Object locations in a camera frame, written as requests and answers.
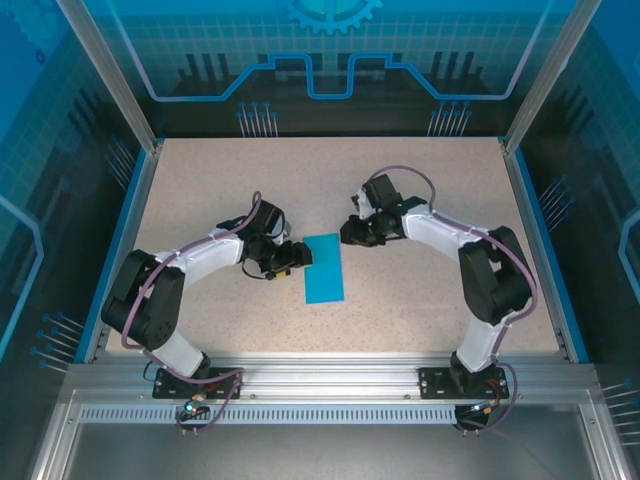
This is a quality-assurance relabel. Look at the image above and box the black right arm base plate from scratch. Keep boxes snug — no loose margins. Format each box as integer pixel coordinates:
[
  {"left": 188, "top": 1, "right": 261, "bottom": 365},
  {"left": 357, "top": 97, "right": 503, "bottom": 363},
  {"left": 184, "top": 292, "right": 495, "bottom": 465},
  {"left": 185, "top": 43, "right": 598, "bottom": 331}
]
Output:
[{"left": 417, "top": 366, "right": 506, "bottom": 401}]

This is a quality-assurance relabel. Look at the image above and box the grey metal shelf plate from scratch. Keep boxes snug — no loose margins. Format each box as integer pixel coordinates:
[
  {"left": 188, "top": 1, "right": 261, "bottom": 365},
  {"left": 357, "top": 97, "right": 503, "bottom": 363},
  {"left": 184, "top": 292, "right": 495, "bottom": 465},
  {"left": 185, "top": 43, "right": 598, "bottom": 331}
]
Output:
[{"left": 64, "top": 424, "right": 599, "bottom": 480}]

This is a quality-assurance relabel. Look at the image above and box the thin black base cable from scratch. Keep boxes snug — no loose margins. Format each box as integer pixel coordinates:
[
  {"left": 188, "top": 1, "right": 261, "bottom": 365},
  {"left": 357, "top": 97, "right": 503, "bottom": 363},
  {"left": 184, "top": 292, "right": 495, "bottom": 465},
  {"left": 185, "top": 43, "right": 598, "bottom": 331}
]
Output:
[{"left": 143, "top": 355, "right": 169, "bottom": 385}]

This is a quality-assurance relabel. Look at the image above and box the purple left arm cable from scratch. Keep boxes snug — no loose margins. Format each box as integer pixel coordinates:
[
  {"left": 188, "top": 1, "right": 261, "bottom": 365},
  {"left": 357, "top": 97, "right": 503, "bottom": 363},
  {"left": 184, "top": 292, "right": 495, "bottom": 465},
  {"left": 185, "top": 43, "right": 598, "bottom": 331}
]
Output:
[{"left": 121, "top": 190, "right": 264, "bottom": 437}]

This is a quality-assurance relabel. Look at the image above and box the blue table side strip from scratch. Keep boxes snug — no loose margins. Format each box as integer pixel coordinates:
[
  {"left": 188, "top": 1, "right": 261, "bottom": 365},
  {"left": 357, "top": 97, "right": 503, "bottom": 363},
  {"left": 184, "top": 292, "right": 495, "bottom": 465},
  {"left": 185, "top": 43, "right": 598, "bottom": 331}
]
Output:
[
  {"left": 73, "top": 148, "right": 151, "bottom": 364},
  {"left": 513, "top": 148, "right": 592, "bottom": 364}
]

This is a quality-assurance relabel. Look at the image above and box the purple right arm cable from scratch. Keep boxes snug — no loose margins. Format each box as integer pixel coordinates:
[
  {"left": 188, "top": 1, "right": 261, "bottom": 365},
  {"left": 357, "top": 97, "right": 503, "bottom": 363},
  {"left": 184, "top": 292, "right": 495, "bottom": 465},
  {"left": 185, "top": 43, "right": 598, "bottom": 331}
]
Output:
[{"left": 368, "top": 165, "right": 540, "bottom": 437}]

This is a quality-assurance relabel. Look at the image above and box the aluminium frame post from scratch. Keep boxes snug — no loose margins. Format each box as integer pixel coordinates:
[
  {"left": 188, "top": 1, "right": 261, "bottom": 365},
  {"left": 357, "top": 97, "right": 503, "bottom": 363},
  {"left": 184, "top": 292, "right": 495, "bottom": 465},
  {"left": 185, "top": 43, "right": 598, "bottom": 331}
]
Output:
[
  {"left": 55, "top": 0, "right": 165, "bottom": 156},
  {"left": 499, "top": 0, "right": 606, "bottom": 156}
]

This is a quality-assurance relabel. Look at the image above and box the thin black left gripper cable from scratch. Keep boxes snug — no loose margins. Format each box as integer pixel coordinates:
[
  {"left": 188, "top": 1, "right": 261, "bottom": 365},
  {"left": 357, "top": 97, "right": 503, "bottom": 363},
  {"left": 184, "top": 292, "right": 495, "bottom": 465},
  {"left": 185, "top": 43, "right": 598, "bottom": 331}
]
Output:
[{"left": 241, "top": 258, "right": 274, "bottom": 282}]

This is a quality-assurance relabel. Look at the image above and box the slotted grey cable duct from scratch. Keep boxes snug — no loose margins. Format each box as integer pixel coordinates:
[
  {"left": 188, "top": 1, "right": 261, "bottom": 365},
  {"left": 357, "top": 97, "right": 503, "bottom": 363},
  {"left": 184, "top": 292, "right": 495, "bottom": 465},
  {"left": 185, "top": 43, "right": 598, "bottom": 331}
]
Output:
[{"left": 77, "top": 405, "right": 461, "bottom": 426}]

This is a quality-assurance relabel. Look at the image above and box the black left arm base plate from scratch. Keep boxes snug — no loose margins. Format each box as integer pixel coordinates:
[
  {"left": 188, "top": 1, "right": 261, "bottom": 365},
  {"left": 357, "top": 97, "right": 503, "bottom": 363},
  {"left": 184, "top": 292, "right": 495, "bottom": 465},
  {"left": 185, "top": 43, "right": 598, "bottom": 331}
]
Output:
[{"left": 152, "top": 366, "right": 245, "bottom": 401}]

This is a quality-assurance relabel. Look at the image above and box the aluminium table frame rail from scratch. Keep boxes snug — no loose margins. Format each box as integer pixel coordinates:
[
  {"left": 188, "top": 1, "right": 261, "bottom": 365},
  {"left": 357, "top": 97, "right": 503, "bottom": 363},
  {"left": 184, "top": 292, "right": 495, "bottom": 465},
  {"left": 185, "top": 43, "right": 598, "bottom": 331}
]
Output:
[{"left": 62, "top": 349, "right": 604, "bottom": 404}]

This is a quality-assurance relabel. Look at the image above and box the blue paper sheet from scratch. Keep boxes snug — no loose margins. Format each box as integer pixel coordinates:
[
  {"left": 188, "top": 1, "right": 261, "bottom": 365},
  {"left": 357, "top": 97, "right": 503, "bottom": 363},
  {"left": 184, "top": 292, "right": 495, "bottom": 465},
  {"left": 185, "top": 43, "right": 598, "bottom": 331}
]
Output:
[{"left": 301, "top": 232, "right": 347, "bottom": 305}]

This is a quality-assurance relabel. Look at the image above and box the yellow power connector with light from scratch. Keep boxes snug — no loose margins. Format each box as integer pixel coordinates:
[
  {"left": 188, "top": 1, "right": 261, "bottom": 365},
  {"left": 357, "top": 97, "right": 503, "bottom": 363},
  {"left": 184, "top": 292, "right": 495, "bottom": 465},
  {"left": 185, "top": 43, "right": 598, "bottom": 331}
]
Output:
[
  {"left": 467, "top": 399, "right": 503, "bottom": 417},
  {"left": 180, "top": 393, "right": 210, "bottom": 417}
]

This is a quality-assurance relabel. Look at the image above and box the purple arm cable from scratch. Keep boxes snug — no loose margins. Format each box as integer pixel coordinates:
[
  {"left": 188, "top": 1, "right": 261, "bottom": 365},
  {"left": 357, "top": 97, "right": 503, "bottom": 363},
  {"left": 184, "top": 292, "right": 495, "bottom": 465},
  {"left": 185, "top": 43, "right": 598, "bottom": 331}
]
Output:
[
  {"left": 368, "top": 165, "right": 540, "bottom": 437},
  {"left": 121, "top": 190, "right": 264, "bottom": 437}
]

